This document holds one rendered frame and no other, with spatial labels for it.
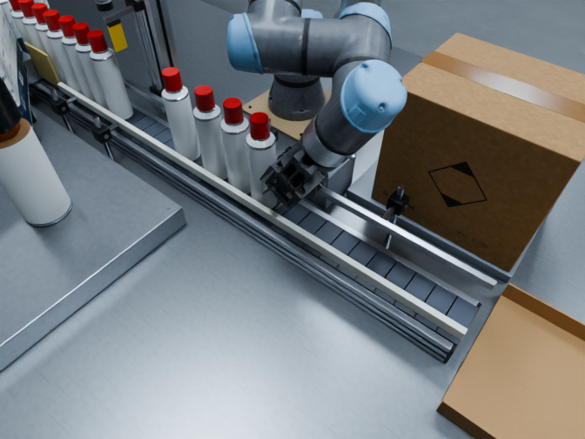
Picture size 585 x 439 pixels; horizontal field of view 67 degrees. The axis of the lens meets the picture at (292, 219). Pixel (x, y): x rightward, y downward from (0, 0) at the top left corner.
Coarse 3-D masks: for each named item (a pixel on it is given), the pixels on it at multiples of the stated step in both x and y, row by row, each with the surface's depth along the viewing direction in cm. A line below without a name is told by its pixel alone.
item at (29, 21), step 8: (24, 0) 102; (32, 0) 102; (24, 8) 102; (24, 16) 104; (32, 16) 104; (24, 24) 104; (32, 24) 104; (32, 32) 105; (32, 40) 107; (40, 40) 107; (40, 48) 108
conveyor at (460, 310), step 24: (144, 120) 106; (144, 144) 100; (168, 144) 100; (216, 192) 90; (288, 216) 86; (312, 216) 86; (336, 240) 82; (336, 264) 79; (384, 264) 79; (408, 288) 76; (432, 288) 76; (408, 312) 73; (456, 312) 73
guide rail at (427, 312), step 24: (72, 96) 108; (120, 120) 100; (192, 168) 90; (240, 192) 85; (264, 216) 83; (312, 240) 78; (360, 264) 75; (384, 288) 72; (432, 312) 69; (456, 336) 68
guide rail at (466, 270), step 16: (128, 80) 102; (144, 96) 100; (320, 192) 80; (352, 208) 77; (384, 224) 74; (416, 240) 72; (432, 256) 71; (448, 256) 70; (464, 272) 69; (480, 272) 68
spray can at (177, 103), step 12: (168, 72) 82; (168, 84) 83; (180, 84) 84; (168, 96) 84; (180, 96) 84; (168, 108) 86; (180, 108) 86; (168, 120) 89; (180, 120) 88; (192, 120) 90; (180, 132) 90; (192, 132) 91; (180, 144) 92; (192, 144) 93; (192, 156) 95
